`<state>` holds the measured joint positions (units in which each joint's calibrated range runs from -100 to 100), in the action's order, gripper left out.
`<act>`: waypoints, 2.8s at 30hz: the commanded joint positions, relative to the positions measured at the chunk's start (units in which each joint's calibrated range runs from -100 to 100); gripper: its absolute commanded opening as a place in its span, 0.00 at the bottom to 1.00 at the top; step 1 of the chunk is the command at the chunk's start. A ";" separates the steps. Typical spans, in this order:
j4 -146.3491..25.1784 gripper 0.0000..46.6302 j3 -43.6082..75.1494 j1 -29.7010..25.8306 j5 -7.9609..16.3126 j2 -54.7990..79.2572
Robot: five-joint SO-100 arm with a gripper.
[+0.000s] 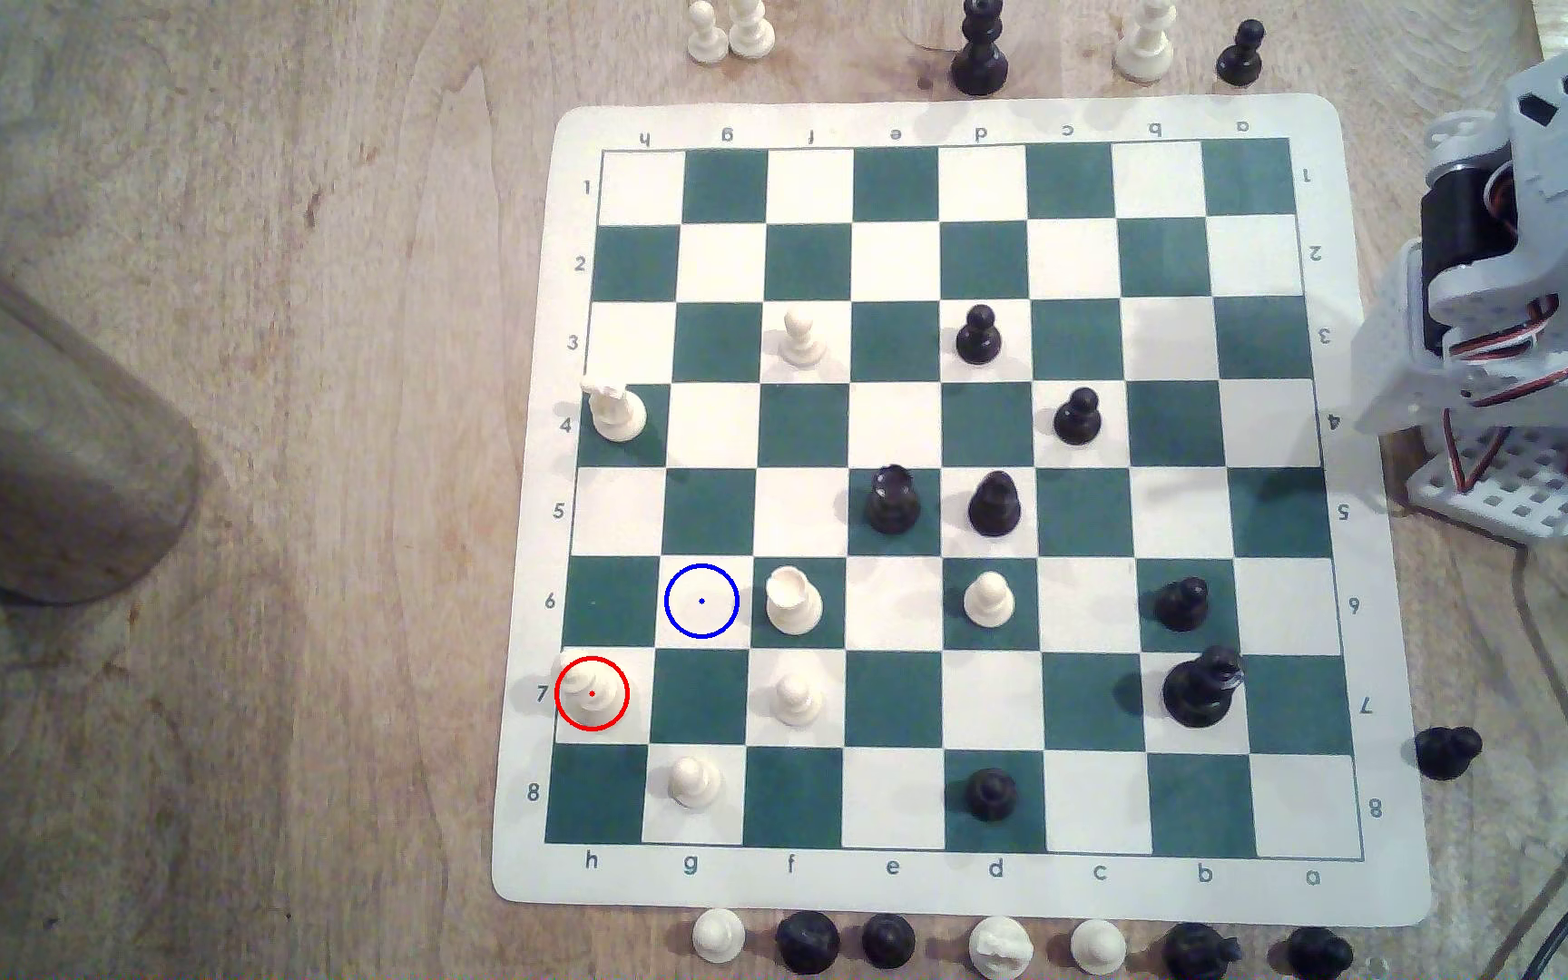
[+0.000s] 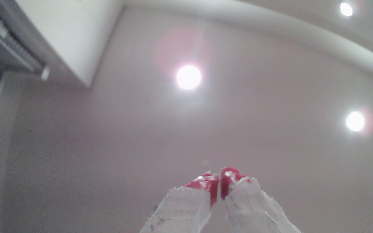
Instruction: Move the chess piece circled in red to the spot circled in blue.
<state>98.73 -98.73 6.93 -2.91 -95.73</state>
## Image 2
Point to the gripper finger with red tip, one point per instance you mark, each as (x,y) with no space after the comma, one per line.
(180,210)
(254,210)

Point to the round ceiling light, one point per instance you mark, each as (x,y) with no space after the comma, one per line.
(355,121)
(188,77)
(346,9)

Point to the white wall air conditioner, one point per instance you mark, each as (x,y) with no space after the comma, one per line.
(60,35)

